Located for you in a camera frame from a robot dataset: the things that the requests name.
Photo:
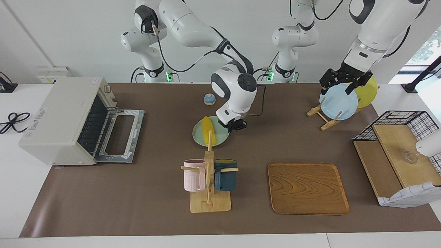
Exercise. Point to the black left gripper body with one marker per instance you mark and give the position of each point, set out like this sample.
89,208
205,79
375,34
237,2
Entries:
341,75

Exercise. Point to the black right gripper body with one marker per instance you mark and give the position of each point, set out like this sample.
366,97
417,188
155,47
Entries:
239,124

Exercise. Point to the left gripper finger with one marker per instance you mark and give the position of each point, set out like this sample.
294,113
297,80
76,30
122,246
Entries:
360,85
325,89

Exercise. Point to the pale green plate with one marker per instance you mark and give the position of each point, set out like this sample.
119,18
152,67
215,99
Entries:
222,136

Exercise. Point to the yellow corn cob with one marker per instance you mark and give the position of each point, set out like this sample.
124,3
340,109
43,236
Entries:
206,125

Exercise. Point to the beige toaster oven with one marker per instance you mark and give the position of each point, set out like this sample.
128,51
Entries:
55,113

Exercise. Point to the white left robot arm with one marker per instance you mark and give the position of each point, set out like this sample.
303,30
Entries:
382,27

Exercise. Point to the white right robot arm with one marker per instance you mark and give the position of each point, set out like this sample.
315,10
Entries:
193,27

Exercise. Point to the yellow plate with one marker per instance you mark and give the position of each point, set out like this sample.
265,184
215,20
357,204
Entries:
368,94

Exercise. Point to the light blue plate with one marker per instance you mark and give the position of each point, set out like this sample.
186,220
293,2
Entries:
337,103

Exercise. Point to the blue lid with wooden knob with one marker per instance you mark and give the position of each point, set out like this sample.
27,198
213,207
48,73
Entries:
209,100

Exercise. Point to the wooden plate rack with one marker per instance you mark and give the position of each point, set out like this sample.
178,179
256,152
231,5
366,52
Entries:
327,125

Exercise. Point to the dark blue mug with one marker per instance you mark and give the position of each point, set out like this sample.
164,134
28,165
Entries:
225,181

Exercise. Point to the pink mug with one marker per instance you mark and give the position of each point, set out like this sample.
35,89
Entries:
193,179

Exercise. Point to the wooden mug tree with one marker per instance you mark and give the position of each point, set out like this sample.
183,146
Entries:
210,205

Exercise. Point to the small clear glass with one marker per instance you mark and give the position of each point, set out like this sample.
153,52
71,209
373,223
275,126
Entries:
410,157

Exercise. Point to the wooden serving tray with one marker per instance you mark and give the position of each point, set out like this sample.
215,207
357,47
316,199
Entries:
306,189

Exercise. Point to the white rounded device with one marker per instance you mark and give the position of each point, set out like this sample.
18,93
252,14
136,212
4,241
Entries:
430,144

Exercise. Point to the brown table mat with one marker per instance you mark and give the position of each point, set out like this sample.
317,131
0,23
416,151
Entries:
137,199

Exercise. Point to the white checkered cloth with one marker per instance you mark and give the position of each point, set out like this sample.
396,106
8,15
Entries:
413,196

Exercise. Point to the black clamp base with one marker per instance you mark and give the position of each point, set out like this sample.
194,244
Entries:
7,88

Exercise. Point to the black camera stand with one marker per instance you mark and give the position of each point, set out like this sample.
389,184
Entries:
410,88

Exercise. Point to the white wall socket box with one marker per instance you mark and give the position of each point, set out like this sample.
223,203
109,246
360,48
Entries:
51,74

